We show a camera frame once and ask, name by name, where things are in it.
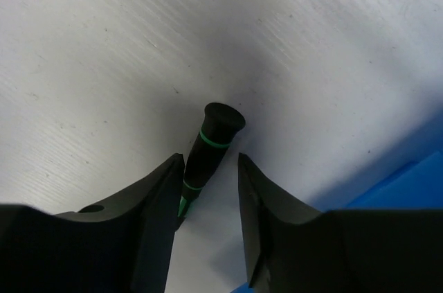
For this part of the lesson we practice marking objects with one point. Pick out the black green precision screwdriver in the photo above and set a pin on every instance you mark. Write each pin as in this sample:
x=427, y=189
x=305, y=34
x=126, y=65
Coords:
x=221, y=124

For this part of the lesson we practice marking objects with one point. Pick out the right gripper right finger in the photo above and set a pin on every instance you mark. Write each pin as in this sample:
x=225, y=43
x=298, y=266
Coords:
x=262, y=203

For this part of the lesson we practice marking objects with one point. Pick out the blue plastic compartment bin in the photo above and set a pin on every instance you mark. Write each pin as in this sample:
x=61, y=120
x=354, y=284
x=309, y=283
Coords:
x=389, y=239

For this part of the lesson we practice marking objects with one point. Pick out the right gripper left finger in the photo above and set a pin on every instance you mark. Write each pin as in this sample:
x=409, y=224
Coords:
x=127, y=237

